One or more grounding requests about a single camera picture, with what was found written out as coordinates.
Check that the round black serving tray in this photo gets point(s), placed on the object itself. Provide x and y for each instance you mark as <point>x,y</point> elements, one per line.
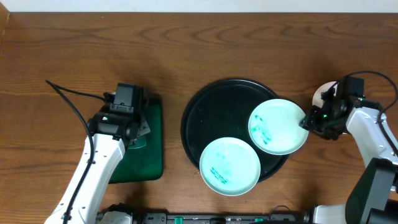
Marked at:
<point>222,109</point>

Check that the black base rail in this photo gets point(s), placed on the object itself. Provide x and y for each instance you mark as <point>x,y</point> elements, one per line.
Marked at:
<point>201,218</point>

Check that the light green plate front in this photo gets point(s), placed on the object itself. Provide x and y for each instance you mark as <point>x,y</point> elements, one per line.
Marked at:
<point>229,166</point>

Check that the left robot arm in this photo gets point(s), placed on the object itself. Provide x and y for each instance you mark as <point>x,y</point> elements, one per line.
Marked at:
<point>108,135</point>

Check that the green rectangular tray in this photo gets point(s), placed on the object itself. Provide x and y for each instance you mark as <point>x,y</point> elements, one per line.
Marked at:
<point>145,163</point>

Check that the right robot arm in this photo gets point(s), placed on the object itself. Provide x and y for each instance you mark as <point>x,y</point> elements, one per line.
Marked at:
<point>369,201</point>

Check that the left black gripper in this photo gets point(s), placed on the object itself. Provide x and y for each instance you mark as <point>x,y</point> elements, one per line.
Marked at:
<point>140,125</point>

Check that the green sponge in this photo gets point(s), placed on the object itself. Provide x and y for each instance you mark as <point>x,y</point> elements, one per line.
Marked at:
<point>138,143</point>

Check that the light green plate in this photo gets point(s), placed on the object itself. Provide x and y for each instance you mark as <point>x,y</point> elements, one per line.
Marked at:
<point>229,166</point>
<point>273,127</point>

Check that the white plate with green smear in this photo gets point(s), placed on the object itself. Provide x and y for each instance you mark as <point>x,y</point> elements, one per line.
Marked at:
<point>329,91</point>

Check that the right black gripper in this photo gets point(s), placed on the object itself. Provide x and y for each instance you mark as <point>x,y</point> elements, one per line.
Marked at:
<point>309,123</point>

